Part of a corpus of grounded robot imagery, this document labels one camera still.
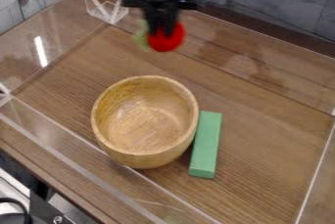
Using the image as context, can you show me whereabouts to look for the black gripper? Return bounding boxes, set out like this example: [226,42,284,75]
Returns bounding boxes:
[122,0,198,36]

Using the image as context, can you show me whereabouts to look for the red felt fruit green leaf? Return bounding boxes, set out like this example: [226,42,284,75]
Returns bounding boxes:
[134,21,186,53]

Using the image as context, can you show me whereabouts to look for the wooden bowl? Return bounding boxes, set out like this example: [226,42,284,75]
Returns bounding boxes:
[89,75,198,169]

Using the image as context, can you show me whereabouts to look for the green rectangular block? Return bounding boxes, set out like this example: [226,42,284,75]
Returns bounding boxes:
[189,111,222,178]

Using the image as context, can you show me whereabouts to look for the clear acrylic corner bracket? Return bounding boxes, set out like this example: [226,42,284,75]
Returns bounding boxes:
[84,0,128,24]

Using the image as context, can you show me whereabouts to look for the clear acrylic tray wall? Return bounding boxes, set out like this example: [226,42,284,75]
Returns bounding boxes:
[0,0,335,224]

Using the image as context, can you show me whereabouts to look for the black bracket with cable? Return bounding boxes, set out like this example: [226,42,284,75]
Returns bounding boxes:
[0,193,75,224]

